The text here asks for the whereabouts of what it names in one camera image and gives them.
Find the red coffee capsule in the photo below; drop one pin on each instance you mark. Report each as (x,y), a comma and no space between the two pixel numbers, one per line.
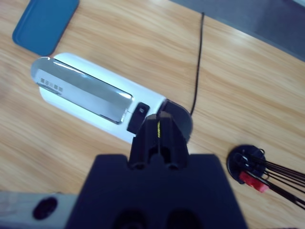
(254,183)
(262,189)
(245,177)

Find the black capsule holder with rods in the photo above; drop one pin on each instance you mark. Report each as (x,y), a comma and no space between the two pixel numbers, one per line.
(236,155)

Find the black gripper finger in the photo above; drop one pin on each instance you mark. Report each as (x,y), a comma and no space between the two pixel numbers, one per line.
(174,143)
(145,143)

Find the white capsule coffee machine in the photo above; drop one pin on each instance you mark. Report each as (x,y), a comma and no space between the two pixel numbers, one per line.
(78,112)

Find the teal plastic tray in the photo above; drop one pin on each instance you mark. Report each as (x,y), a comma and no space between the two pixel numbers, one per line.
(43,26)

